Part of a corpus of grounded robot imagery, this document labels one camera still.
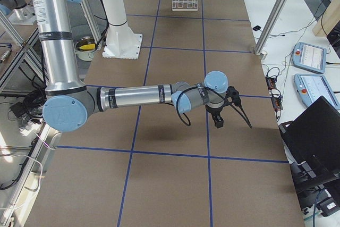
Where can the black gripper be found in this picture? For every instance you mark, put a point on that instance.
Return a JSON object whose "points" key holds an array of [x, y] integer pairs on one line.
{"points": [[214, 110]]}

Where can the small black adapter box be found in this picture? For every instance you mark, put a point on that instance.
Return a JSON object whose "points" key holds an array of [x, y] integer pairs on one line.
{"points": [[256, 28]]}

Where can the black laptop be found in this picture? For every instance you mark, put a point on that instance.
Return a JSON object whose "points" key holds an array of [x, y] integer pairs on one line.
{"points": [[313, 140]]}

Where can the brown paper table cover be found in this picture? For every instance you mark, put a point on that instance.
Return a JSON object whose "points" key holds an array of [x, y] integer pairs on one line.
{"points": [[173, 125]]}

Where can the near teach pendant tablet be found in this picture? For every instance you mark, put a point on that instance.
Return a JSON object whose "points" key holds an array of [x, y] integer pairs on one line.
{"points": [[312, 86]]}

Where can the teach pendant tablet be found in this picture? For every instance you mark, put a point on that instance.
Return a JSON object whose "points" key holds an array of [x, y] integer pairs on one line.
{"points": [[312, 86], [309, 57]]}

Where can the far teach pendant tablet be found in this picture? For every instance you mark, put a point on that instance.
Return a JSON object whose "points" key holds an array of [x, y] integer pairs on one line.
{"points": [[309, 57]]}

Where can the yellow corn cob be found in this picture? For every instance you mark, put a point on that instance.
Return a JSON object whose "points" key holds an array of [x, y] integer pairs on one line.
{"points": [[88, 47]]}

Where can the steel bowl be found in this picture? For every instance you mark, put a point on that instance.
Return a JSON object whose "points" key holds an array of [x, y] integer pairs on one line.
{"points": [[84, 55]]}

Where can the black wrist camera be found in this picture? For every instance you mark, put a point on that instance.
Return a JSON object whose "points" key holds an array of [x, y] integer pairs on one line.
{"points": [[233, 94]]}

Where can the grey aluminium frame post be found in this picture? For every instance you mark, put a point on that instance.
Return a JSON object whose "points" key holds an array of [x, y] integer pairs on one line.
{"points": [[275, 12]]}

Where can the white pedestal column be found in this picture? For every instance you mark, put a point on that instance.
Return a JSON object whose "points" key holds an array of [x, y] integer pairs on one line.
{"points": [[121, 41]]}

